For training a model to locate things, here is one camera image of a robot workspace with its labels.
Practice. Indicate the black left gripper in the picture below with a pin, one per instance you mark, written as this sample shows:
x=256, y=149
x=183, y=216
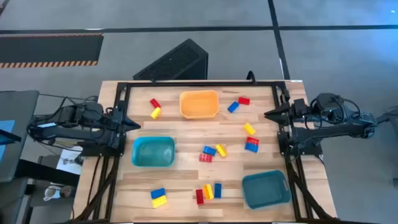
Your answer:
x=119, y=126

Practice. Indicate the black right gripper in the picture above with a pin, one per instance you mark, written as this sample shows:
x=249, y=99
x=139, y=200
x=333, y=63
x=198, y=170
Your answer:
x=287, y=113

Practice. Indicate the yellow toy brick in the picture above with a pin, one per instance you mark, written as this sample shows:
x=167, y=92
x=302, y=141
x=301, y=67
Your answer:
x=159, y=202
x=155, y=113
x=221, y=150
x=208, y=192
x=249, y=128

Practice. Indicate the red toy brick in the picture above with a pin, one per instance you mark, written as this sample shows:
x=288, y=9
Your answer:
x=252, y=141
x=155, y=103
x=244, y=100
x=205, y=158
x=199, y=197

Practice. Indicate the blue toy brick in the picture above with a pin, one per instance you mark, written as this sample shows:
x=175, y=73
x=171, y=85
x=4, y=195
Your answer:
x=209, y=151
x=233, y=107
x=158, y=193
x=251, y=148
x=218, y=190

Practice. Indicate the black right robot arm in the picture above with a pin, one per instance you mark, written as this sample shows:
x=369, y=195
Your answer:
x=335, y=130

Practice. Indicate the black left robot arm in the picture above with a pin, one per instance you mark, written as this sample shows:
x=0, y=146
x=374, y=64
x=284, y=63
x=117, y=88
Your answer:
x=71, y=133

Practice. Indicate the light teal plastic bin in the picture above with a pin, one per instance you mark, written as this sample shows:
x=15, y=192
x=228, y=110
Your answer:
x=154, y=152

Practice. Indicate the white printed paper sheet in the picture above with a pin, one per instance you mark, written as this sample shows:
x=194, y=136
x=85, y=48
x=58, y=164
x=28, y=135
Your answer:
x=68, y=165

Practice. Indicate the orange plastic bin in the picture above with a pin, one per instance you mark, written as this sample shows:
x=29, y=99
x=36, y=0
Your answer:
x=199, y=104

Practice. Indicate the dark teal plastic bin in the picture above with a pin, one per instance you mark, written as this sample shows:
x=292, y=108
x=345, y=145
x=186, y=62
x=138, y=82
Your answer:
x=264, y=189

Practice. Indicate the black mesh computer tower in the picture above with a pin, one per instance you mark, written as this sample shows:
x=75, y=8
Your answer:
x=174, y=60

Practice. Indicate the brown round cup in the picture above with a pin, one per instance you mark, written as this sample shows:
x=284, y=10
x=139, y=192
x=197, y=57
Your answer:
x=66, y=192

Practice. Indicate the black side stand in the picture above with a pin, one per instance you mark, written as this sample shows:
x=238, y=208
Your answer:
x=46, y=172

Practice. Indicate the white mug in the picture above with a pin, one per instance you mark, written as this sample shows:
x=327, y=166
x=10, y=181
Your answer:
x=51, y=194

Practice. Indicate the gray desk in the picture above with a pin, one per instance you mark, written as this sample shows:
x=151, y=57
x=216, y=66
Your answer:
x=21, y=149

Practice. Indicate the black hazard-striped floor mat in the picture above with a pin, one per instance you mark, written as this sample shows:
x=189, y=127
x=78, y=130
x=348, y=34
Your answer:
x=49, y=48

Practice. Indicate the black tripod stand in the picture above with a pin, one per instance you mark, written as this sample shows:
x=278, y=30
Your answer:
x=388, y=117

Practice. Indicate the blue-screen tablet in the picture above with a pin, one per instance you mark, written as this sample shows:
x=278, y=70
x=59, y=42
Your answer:
x=6, y=124

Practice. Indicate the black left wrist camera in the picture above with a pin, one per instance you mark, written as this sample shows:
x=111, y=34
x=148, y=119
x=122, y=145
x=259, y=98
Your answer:
x=118, y=112

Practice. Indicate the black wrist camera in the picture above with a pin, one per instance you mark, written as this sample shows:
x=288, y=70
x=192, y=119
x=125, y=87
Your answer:
x=118, y=112
x=300, y=107

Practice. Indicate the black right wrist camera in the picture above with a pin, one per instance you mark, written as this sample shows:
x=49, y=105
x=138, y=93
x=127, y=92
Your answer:
x=300, y=107

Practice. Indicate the black aluminium rig frame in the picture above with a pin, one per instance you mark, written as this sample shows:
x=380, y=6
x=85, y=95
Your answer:
x=202, y=84

